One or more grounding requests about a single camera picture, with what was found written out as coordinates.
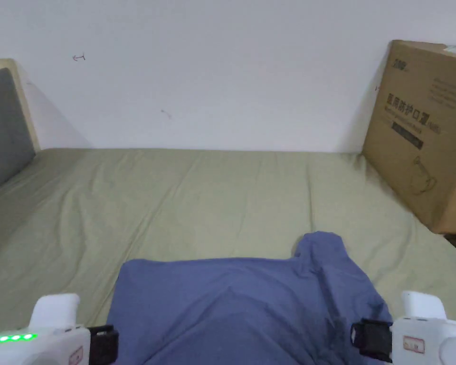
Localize dark blue shirt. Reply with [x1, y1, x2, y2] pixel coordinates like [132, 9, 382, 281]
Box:
[107, 231, 394, 365]

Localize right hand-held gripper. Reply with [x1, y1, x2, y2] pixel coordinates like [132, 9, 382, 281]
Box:
[350, 290, 456, 365]

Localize grey padded headboard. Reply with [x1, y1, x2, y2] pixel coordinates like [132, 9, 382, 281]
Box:
[0, 58, 42, 200]

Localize large brown cardboard carton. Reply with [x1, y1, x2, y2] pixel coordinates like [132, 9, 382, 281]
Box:
[361, 39, 456, 234]

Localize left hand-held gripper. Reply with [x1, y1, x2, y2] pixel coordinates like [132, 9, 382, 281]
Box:
[0, 292, 120, 365]

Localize bed with pale green sheet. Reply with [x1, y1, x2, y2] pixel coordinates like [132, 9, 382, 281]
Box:
[0, 147, 456, 365]

